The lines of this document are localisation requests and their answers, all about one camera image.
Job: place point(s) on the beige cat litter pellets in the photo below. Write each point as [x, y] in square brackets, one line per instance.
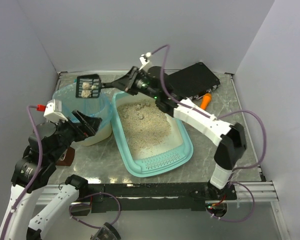
[144, 125]

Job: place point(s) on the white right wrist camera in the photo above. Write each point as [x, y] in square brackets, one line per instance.
[145, 61]

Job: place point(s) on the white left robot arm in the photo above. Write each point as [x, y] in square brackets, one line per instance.
[31, 174]

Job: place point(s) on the black litter scoop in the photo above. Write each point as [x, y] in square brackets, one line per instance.
[92, 79]

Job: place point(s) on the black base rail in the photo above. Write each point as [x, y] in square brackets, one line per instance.
[156, 196]

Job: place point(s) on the blue plastic bin liner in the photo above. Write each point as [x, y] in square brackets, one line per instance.
[92, 107]

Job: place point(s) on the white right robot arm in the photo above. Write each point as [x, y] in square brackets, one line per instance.
[154, 83]

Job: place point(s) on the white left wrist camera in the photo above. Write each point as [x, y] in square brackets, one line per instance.
[53, 112]

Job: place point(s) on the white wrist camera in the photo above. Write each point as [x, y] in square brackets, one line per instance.
[53, 112]
[145, 61]

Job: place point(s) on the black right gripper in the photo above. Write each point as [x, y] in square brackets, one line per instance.
[132, 81]

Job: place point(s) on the teal litter box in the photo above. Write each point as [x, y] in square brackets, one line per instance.
[176, 149]

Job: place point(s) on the brown metronome box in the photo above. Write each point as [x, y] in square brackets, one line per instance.
[67, 158]

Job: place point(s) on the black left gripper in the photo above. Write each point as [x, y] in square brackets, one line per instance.
[78, 127]

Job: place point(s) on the black hard case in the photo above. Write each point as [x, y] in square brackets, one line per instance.
[192, 82]

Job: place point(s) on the litter waste clumps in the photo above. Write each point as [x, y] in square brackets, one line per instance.
[87, 90]

